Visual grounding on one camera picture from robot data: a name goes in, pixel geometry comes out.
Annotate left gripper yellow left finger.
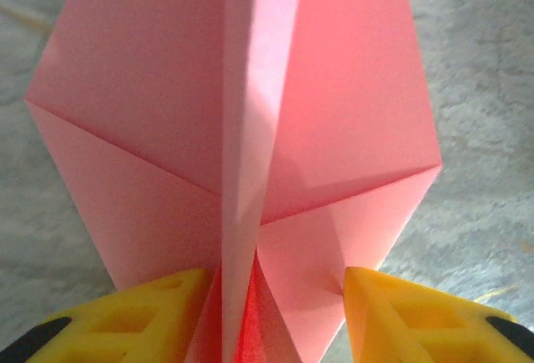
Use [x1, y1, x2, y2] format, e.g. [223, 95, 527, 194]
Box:
[0, 267, 211, 363]

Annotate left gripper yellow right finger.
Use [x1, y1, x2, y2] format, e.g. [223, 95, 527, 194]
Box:
[342, 265, 534, 363]

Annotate pink paper sheet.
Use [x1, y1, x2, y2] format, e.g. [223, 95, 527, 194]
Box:
[23, 0, 443, 363]

